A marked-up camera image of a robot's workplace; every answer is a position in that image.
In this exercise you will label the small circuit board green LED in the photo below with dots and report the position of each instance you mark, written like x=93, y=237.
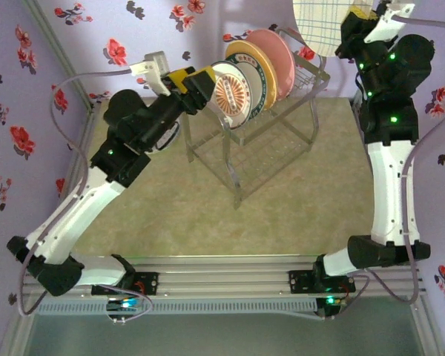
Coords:
x=332, y=301
x=124, y=305

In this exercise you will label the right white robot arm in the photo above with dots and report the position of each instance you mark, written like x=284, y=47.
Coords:
x=389, y=193

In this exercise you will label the white plaid plate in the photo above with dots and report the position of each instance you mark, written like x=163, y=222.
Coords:
x=319, y=26

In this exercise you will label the white plate orange sunburst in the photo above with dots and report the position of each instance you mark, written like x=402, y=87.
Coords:
x=231, y=94

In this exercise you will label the yellow plate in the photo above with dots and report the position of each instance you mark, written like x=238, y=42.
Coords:
x=261, y=59

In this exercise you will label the pink plate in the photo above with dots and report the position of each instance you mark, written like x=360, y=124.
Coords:
x=278, y=59

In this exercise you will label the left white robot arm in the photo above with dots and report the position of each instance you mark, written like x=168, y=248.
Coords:
x=70, y=219

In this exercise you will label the aluminium frame post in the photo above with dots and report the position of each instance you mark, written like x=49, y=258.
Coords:
x=56, y=48

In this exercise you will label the white plate green rim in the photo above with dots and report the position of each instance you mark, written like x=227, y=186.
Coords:
x=255, y=79

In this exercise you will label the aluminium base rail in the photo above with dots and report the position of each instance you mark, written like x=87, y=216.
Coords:
x=222, y=276

